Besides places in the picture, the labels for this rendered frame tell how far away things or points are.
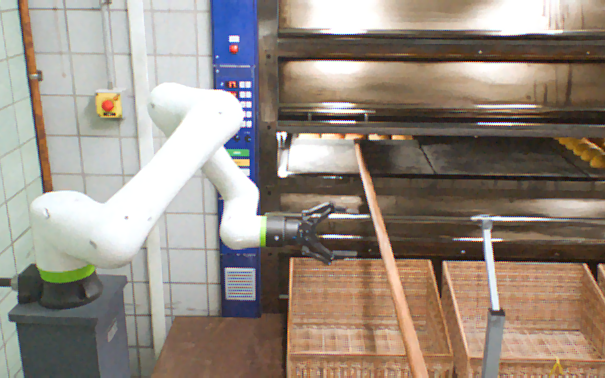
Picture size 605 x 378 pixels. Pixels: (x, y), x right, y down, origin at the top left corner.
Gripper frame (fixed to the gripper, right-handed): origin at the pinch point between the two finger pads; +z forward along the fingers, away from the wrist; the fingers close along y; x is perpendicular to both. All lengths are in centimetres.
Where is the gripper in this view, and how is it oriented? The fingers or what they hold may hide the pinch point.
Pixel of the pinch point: (353, 233)
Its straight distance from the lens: 191.7
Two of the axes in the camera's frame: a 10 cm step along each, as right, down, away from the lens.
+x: -0.1, 3.2, -9.5
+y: -0.2, 9.5, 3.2
